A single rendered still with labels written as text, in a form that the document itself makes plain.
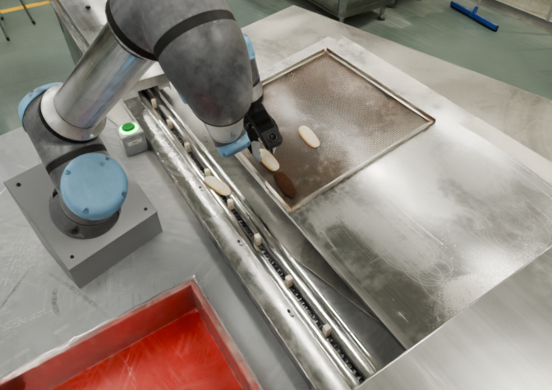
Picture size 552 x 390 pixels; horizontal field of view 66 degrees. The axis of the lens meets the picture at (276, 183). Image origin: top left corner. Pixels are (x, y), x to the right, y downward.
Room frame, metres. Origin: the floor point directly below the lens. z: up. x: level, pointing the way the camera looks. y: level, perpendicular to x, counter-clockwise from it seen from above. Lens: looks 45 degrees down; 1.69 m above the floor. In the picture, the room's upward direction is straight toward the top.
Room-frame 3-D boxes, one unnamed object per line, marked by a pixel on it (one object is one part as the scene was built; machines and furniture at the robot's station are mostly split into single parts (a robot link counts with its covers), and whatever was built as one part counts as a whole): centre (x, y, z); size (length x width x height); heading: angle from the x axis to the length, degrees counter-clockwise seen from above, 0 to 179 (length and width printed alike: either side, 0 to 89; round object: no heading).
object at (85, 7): (1.82, 0.79, 0.89); 1.25 x 0.18 x 0.09; 32
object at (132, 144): (1.05, 0.45, 0.84); 0.08 x 0.08 x 0.11; 32
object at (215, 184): (0.84, 0.16, 0.86); 0.10 x 0.04 x 0.01; 47
